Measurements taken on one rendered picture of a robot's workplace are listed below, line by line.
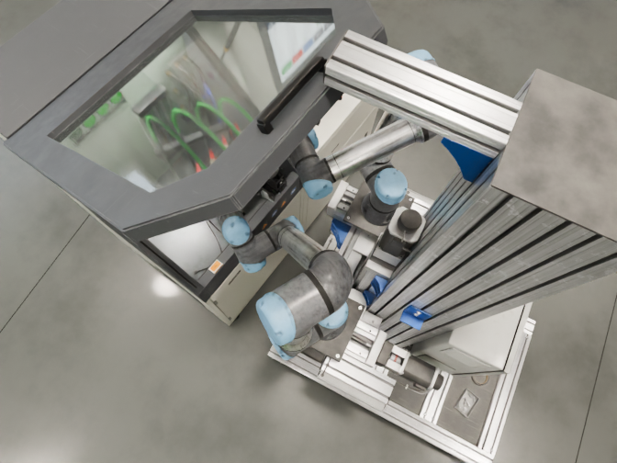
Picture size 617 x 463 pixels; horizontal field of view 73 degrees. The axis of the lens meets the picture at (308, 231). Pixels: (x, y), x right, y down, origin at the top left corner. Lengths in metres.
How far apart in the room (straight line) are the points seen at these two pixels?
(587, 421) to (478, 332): 1.69
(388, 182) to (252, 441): 1.68
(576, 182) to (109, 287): 2.57
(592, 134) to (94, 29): 1.43
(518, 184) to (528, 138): 0.09
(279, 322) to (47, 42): 1.20
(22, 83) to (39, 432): 1.94
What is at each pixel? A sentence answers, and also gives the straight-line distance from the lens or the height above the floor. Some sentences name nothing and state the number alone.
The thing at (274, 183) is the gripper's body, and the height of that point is 1.41.
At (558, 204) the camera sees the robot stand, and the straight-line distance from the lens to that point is 0.72.
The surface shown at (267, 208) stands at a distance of 1.78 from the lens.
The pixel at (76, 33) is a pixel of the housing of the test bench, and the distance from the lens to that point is 1.68.
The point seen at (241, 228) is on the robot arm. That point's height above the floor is 1.45.
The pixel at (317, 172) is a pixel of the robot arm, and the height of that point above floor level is 1.55.
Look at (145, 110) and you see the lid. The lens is 1.14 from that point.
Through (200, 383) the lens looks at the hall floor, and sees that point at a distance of 2.63.
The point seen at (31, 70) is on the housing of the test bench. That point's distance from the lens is 1.64.
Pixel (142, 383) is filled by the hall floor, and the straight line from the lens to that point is 2.72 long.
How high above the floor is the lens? 2.58
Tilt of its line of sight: 70 degrees down
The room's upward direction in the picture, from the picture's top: 6 degrees clockwise
